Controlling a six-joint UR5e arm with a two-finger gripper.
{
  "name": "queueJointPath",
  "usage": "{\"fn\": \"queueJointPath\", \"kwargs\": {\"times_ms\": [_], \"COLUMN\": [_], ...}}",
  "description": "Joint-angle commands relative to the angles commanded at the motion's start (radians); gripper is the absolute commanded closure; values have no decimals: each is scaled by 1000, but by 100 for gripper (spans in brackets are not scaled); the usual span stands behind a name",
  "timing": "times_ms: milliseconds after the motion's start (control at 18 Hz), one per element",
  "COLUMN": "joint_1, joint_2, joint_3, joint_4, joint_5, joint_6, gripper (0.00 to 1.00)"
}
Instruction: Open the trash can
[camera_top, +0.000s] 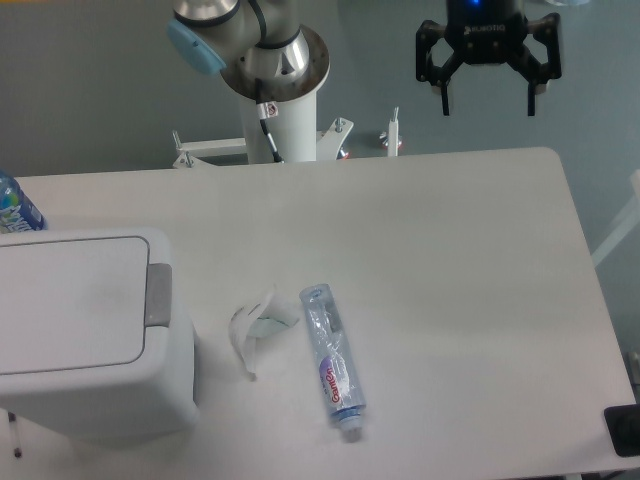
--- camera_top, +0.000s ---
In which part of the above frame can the white frame bar right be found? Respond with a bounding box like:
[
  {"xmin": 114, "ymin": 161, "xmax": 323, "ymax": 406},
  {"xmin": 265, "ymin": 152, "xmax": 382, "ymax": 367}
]
[{"xmin": 591, "ymin": 170, "xmax": 639, "ymax": 267}]

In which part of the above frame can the blue labelled water bottle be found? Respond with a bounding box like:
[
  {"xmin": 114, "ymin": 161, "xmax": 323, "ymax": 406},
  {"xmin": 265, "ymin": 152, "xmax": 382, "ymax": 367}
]
[{"xmin": 1, "ymin": 171, "xmax": 48, "ymax": 234}]

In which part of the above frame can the crushed clear plastic bottle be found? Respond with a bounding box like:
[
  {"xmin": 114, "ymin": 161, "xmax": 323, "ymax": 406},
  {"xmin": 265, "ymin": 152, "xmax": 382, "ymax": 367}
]
[{"xmin": 299, "ymin": 284, "xmax": 366, "ymax": 442}]

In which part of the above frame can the white trash can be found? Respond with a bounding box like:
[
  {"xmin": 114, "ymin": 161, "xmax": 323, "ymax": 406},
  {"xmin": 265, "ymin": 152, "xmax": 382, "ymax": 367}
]
[{"xmin": 1, "ymin": 227, "xmax": 199, "ymax": 439}]

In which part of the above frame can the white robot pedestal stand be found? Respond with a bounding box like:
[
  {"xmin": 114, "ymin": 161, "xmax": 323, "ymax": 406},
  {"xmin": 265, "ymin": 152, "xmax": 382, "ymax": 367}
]
[{"xmin": 171, "ymin": 75, "xmax": 405, "ymax": 170}]

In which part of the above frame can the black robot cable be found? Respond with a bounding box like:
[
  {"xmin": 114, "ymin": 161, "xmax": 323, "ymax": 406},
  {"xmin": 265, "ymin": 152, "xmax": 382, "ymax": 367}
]
[{"xmin": 247, "ymin": 0, "xmax": 286, "ymax": 164}]

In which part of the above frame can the black device at table edge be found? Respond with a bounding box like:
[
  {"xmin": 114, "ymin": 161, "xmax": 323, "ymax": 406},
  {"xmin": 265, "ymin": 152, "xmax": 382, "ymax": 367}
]
[{"xmin": 604, "ymin": 404, "xmax": 639, "ymax": 458}]

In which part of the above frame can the crumpled clear plastic wrapper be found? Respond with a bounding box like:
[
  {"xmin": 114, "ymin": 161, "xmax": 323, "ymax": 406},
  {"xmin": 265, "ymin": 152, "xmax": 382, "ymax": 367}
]
[{"xmin": 228, "ymin": 285, "xmax": 302, "ymax": 380}]

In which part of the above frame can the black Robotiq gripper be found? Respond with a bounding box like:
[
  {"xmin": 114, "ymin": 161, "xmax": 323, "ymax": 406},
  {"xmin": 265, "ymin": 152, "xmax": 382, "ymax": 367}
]
[{"xmin": 414, "ymin": 0, "xmax": 565, "ymax": 117}]

